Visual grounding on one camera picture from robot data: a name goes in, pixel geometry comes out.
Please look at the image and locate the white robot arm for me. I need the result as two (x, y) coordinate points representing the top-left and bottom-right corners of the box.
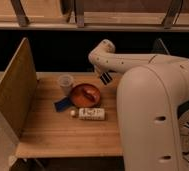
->
(89, 39), (189, 171)

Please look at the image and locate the orange ceramic bowl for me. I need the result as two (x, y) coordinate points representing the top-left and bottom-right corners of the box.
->
(69, 83), (101, 108)

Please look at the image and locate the translucent ceramic cup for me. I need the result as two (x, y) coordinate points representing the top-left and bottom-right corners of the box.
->
(58, 74), (74, 96)

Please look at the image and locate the red item in bowl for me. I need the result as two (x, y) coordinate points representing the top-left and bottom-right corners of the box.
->
(82, 89), (95, 102)

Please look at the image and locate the white plastic bottle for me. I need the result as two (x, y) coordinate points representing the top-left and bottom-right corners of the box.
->
(70, 108), (105, 121)

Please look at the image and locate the blue flat card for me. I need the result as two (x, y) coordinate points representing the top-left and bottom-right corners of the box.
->
(54, 97), (73, 112)

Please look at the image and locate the right dark side panel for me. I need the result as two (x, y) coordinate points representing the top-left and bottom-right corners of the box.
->
(152, 38), (170, 55)

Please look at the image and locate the left wooden side panel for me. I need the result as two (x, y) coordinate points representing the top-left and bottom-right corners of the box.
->
(0, 38), (37, 142)

